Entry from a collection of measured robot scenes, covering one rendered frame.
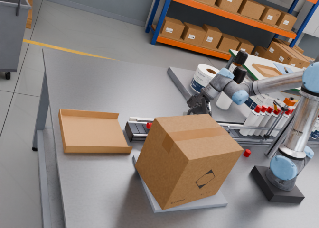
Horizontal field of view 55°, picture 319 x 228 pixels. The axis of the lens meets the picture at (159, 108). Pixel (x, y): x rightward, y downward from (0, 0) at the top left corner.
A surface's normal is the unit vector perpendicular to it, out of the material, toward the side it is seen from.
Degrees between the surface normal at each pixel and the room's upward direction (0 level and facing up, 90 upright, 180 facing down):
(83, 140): 0
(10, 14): 93
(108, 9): 90
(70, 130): 0
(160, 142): 90
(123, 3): 90
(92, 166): 0
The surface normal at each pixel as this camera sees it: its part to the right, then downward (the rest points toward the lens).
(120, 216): 0.33, -0.80
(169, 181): -0.80, 0.04
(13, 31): 0.48, 0.64
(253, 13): 0.22, 0.57
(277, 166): -0.67, 0.29
